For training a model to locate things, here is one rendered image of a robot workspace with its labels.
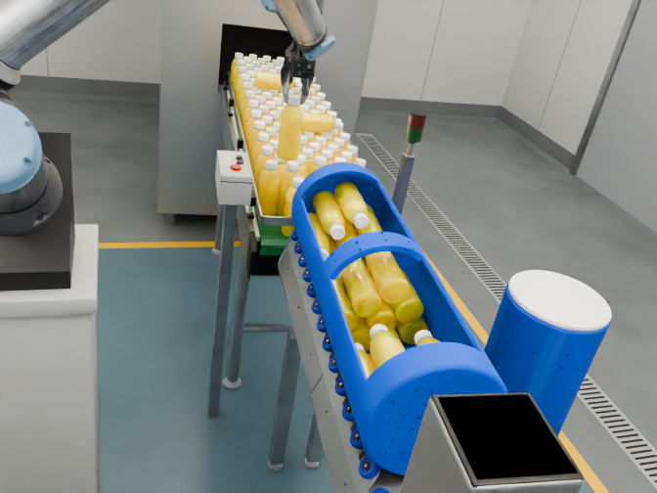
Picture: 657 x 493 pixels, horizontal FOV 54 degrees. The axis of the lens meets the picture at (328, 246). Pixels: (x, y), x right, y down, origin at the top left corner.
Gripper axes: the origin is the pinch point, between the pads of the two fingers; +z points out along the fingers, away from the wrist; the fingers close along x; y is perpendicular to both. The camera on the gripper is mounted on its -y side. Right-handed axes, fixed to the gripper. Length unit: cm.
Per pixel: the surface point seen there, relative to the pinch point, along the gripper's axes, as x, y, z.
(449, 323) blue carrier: 26, 80, 23
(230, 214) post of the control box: -16.1, -0.5, 40.8
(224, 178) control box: -19.7, 7.6, 24.2
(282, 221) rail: -0.9, 10.6, 36.6
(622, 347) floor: 204, -41, 133
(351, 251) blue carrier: 4, 68, 13
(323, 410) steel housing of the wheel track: 0, 83, 46
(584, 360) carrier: 72, 74, 40
